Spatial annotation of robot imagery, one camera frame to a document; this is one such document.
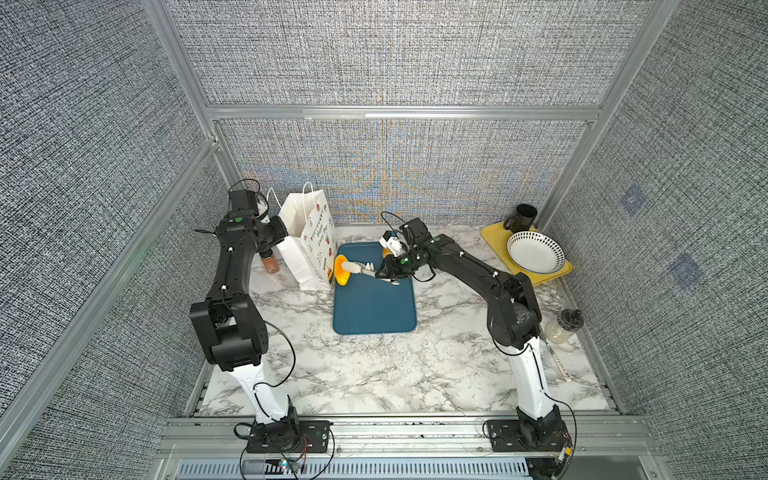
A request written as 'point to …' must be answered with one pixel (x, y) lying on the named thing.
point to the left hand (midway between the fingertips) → (287, 227)
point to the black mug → (523, 219)
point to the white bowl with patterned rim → (535, 252)
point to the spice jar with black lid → (269, 261)
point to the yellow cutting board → (498, 237)
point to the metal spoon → (568, 377)
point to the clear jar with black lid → (565, 326)
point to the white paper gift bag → (311, 242)
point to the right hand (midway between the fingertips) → (378, 267)
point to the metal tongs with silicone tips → (367, 269)
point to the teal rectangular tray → (363, 252)
